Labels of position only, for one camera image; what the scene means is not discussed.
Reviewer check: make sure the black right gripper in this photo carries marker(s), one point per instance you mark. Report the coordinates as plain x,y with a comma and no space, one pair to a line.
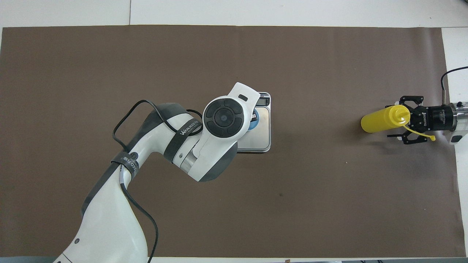
438,118

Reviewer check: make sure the silver digital kitchen scale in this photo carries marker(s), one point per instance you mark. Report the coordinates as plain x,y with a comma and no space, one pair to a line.
261,135

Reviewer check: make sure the brown table mat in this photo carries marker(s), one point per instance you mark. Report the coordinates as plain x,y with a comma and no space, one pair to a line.
310,201

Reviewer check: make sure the yellow squeeze bottle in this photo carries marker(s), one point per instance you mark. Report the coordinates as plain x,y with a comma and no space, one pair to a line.
380,119

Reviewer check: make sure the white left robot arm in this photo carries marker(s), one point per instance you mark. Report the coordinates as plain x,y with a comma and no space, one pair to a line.
109,226

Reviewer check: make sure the light blue plastic cup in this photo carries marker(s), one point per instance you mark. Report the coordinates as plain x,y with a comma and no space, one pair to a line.
253,126

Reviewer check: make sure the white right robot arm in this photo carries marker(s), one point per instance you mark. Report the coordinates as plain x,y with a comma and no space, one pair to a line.
461,120

